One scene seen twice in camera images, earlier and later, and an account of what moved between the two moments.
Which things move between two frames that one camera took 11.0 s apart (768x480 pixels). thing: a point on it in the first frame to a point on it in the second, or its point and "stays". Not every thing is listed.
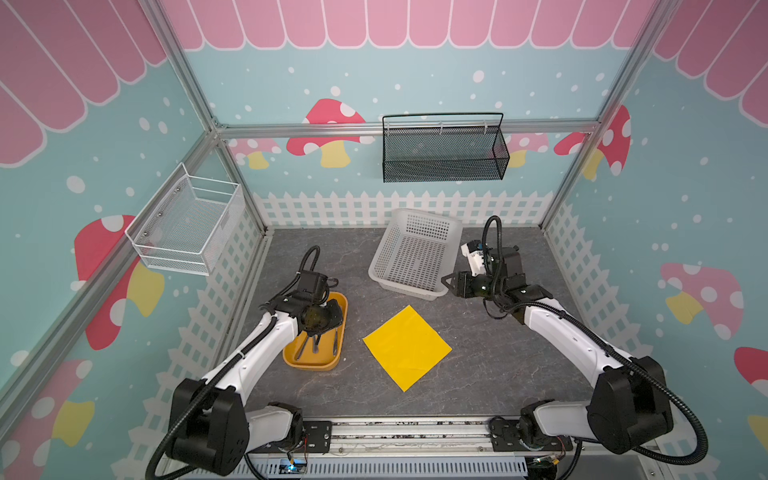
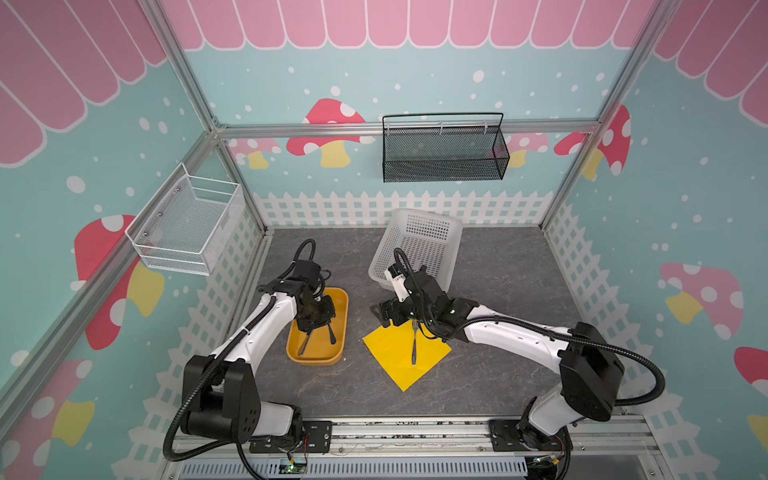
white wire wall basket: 189,223 stays
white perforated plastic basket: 416,251 stays
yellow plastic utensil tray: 300,354 stays
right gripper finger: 453,286 to 386,311
